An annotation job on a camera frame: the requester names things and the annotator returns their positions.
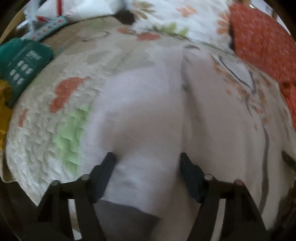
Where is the colourful dotted strip box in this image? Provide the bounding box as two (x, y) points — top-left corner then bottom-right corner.
(22, 16), (69, 42)

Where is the orange floral bed cover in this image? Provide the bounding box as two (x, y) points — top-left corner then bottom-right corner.
(228, 2), (296, 130)

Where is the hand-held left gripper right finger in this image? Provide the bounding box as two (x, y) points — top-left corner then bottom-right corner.
(180, 152), (271, 241)

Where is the white floral pillow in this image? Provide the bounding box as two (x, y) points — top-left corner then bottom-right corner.
(69, 0), (234, 50)

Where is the yellow cloth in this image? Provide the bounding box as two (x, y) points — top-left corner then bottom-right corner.
(0, 79), (15, 151)

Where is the green packet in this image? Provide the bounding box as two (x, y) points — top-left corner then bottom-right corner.
(0, 38), (55, 109)

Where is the white paper bag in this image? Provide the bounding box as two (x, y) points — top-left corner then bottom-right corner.
(35, 0), (78, 24)

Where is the heart patterned quilt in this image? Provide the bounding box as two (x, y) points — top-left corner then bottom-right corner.
(0, 16), (296, 232)

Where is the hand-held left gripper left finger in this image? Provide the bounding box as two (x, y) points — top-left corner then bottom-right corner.
(38, 152), (117, 241)

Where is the white towel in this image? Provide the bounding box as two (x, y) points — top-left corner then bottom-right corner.
(77, 44), (264, 232)

